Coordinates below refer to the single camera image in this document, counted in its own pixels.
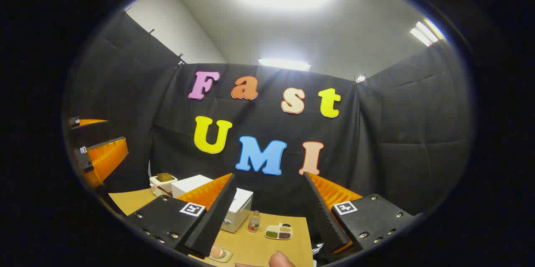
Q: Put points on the white microwave oven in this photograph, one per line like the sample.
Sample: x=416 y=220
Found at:
x=241 y=204

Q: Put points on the orange sugared bread roll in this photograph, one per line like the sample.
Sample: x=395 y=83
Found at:
x=217 y=252

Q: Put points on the black backdrop cloth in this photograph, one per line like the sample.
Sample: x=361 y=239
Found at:
x=376 y=133

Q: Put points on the clear bottle with red label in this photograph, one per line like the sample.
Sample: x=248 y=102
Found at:
x=254 y=222

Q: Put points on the white toaster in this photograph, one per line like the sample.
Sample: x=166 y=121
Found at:
x=161 y=187

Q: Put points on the cream square plate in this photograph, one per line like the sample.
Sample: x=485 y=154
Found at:
x=228 y=255

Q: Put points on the brown toast slice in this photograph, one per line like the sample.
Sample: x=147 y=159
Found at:
x=164 y=176

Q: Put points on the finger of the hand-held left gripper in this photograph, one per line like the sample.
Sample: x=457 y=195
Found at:
x=90 y=122
x=106 y=156

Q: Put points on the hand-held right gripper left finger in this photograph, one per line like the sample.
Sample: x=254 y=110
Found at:
x=211 y=225

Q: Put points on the white divided dish of beans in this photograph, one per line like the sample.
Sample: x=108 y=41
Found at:
x=278 y=232

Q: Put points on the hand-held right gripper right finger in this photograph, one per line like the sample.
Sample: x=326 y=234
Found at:
x=324 y=217

